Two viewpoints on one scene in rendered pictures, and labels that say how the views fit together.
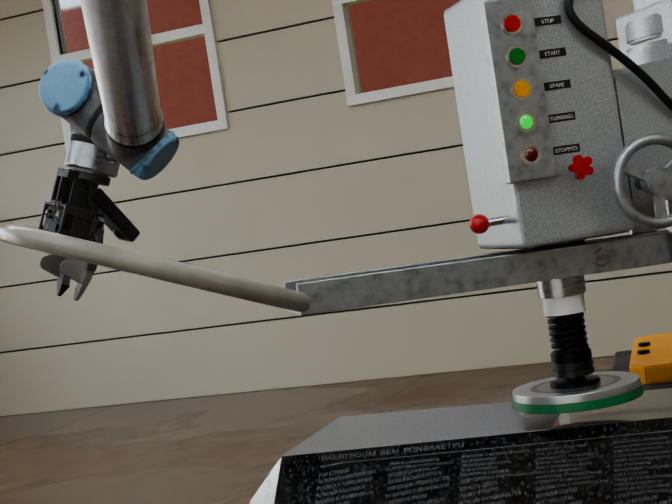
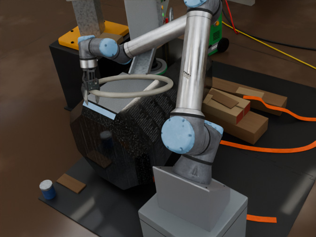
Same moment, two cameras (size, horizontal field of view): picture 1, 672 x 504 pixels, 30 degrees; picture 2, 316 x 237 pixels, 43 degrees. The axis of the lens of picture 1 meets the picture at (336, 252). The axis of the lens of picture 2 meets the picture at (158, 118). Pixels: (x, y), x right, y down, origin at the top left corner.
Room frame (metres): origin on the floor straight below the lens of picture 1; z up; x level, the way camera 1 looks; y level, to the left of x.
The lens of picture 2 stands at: (1.04, 1.94, 2.49)
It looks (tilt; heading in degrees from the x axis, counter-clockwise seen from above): 40 degrees down; 295
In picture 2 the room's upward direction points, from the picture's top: 8 degrees counter-clockwise
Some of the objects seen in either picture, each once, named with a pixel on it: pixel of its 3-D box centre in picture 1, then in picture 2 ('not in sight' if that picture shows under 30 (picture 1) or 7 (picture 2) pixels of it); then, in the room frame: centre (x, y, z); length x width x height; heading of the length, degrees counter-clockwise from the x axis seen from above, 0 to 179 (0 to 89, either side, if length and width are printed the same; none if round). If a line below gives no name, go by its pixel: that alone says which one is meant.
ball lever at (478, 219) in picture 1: (492, 221); not in sight; (2.00, -0.25, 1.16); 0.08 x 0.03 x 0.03; 102
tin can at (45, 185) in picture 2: not in sight; (47, 189); (2.80, 0.38, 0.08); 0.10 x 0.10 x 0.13
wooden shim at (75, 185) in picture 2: not in sight; (71, 183); (2.69, 0.23, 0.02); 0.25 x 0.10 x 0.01; 165
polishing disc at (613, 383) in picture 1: (575, 387); (152, 66); (2.09, -0.36, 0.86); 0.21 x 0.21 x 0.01
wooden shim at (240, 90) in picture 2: not in sight; (249, 93); (1.47, -1.13, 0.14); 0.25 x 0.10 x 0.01; 170
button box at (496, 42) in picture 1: (517, 90); (159, 7); (1.97, -0.32, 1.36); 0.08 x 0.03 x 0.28; 102
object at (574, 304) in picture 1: (563, 302); not in sight; (2.09, -0.36, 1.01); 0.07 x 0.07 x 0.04
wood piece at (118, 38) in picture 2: not in sight; (110, 39); (2.64, -0.77, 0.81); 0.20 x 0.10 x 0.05; 173
